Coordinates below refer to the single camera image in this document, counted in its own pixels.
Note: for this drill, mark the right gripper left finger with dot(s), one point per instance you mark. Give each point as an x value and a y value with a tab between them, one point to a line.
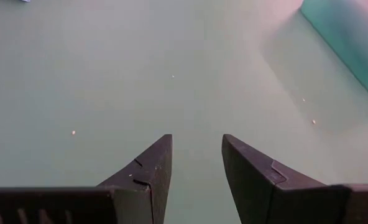
134	199

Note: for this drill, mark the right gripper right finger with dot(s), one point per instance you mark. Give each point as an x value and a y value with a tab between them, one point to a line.
264	199

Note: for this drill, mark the blue-edged beef ramen pack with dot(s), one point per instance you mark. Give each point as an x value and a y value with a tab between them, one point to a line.
25	1

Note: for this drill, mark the green table mat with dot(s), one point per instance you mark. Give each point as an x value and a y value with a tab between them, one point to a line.
140	77

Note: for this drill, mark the teal plastic bin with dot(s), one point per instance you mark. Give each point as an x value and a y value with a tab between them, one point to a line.
352	37

